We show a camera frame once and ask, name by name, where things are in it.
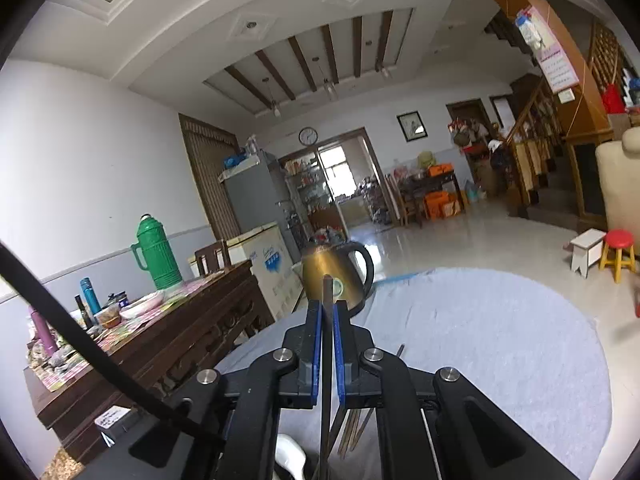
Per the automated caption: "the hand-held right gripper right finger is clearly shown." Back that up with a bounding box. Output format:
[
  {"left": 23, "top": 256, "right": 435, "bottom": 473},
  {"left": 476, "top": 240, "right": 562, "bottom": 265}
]
[{"left": 332, "top": 300, "right": 581, "bottom": 480}]

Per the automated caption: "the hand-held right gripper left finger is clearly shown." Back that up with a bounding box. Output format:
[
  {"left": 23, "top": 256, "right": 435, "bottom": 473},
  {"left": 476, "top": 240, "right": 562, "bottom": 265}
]
[{"left": 75, "top": 300, "right": 326, "bottom": 480}]

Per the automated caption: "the dark chopstick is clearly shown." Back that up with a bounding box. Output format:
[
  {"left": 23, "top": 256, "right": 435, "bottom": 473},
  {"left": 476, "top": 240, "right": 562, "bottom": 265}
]
[
  {"left": 317, "top": 274, "right": 335, "bottom": 480},
  {"left": 350, "top": 342, "right": 407, "bottom": 451},
  {"left": 336, "top": 406, "right": 351, "bottom": 456},
  {"left": 342, "top": 407, "right": 363, "bottom": 456}
]

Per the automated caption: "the bronze electric kettle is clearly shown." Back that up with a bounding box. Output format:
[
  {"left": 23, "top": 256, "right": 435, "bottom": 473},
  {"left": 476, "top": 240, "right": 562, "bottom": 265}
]
[{"left": 300, "top": 241, "right": 376, "bottom": 318}]

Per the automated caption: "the white plastic spoon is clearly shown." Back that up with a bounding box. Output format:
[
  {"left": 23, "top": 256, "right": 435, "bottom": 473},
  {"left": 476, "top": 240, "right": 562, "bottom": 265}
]
[{"left": 276, "top": 434, "right": 307, "bottom": 480}]

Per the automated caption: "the white chest freezer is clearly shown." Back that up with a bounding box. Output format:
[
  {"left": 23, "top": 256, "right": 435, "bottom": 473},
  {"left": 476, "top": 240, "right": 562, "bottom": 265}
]
[{"left": 187, "top": 221, "right": 303, "bottom": 321}]

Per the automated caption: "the dark wooden chair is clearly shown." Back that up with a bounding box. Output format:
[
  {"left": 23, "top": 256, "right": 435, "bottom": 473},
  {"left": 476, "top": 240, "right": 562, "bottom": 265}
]
[{"left": 194, "top": 240, "right": 232, "bottom": 277}]

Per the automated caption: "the carved wooden sideboard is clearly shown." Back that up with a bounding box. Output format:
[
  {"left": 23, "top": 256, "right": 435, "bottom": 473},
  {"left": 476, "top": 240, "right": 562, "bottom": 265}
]
[{"left": 22, "top": 259, "right": 276, "bottom": 466}]

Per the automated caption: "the pink checked table cover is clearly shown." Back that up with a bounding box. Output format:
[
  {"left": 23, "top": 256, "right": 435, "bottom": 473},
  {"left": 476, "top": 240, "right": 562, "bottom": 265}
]
[{"left": 25, "top": 272, "right": 236, "bottom": 393}]

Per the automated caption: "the light blue tablecloth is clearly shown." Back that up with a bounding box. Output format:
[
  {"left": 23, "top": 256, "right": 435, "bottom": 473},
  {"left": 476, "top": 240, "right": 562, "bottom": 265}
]
[{"left": 210, "top": 266, "right": 613, "bottom": 480}]

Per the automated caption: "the glass display shelf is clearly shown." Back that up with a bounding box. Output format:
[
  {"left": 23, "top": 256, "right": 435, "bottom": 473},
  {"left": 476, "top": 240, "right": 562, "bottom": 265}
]
[{"left": 282, "top": 157, "right": 333, "bottom": 221}]

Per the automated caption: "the grey refrigerator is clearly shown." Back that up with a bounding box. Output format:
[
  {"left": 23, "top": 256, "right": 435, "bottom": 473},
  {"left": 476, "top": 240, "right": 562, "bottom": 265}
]
[{"left": 218, "top": 150, "right": 296, "bottom": 241}]

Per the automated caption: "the white shallow bowl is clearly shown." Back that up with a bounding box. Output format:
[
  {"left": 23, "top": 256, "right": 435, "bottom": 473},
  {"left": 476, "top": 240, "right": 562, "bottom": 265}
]
[{"left": 119, "top": 292, "right": 166, "bottom": 321}]

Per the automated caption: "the green thermos flask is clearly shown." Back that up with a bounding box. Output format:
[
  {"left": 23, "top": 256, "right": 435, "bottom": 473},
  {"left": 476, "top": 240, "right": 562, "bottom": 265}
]
[{"left": 130, "top": 214, "right": 184, "bottom": 291}]

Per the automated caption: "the dark wooden dining table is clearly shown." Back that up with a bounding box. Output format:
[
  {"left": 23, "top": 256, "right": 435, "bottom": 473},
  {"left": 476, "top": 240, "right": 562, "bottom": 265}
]
[{"left": 387, "top": 167, "right": 466, "bottom": 226}]

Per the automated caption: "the small glass bowl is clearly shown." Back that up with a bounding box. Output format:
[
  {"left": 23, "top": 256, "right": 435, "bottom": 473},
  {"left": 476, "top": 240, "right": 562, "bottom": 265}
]
[{"left": 94, "top": 307, "right": 122, "bottom": 330}]

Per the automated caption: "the brown slatted door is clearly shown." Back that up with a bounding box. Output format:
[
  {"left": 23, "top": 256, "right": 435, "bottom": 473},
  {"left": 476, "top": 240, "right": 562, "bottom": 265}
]
[{"left": 178, "top": 113, "right": 243, "bottom": 243}]

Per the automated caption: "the blue drink bottle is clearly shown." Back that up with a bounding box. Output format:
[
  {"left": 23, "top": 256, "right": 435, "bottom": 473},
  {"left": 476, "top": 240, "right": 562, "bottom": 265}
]
[{"left": 79, "top": 277, "right": 102, "bottom": 316}]

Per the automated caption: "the dark glass bottle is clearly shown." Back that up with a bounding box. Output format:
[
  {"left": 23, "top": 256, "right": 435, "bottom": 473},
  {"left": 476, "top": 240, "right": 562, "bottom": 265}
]
[{"left": 74, "top": 295, "right": 95, "bottom": 331}]

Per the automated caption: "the pendant ceiling lamp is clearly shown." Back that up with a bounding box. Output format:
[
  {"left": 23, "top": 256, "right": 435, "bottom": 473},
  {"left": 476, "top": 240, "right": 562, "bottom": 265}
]
[
  {"left": 375, "top": 40, "right": 392, "bottom": 78},
  {"left": 312, "top": 57, "right": 338, "bottom": 101},
  {"left": 262, "top": 77, "right": 282, "bottom": 118}
]

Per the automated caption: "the small white stool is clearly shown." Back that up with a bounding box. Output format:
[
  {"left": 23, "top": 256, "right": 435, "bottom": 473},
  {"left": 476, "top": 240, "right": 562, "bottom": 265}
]
[{"left": 570, "top": 228, "right": 607, "bottom": 279}]

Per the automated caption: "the purple drink bottle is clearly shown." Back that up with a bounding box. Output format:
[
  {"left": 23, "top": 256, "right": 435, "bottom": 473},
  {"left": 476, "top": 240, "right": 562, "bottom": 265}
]
[{"left": 29, "top": 307, "right": 58, "bottom": 356}]

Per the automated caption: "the wooden stair railing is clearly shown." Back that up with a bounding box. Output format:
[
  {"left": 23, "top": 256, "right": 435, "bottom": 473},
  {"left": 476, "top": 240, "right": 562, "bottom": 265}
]
[{"left": 500, "top": 75, "right": 566, "bottom": 218}]

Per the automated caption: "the red round stool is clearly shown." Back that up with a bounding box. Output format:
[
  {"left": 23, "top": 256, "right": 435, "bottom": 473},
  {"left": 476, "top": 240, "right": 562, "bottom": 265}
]
[{"left": 598, "top": 229, "right": 638, "bottom": 283}]

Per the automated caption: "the cream leather sofa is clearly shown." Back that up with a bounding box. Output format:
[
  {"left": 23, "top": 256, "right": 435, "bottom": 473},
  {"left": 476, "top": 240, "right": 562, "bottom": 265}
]
[{"left": 595, "top": 127, "right": 640, "bottom": 261}]

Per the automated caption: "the red bag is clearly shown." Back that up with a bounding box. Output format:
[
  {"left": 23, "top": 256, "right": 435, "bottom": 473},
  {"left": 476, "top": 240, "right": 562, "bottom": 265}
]
[{"left": 601, "top": 84, "right": 626, "bottom": 115}]

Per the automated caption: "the hanging plastic bag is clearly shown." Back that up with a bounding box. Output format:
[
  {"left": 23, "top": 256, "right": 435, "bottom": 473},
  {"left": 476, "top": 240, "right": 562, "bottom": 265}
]
[{"left": 515, "top": 9, "right": 543, "bottom": 51}]

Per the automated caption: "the framed wall picture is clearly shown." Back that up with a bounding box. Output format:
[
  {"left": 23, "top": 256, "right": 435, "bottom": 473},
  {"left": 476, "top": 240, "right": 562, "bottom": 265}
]
[{"left": 396, "top": 111, "right": 428, "bottom": 142}]

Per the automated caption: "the black cable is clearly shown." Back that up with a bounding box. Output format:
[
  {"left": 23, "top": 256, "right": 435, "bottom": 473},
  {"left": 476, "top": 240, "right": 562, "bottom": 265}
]
[{"left": 0, "top": 241, "right": 226, "bottom": 448}]

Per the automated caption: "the pink wall calendar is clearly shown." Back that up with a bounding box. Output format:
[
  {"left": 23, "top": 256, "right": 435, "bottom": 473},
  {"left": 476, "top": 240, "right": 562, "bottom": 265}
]
[{"left": 525, "top": 6, "right": 580, "bottom": 95}]

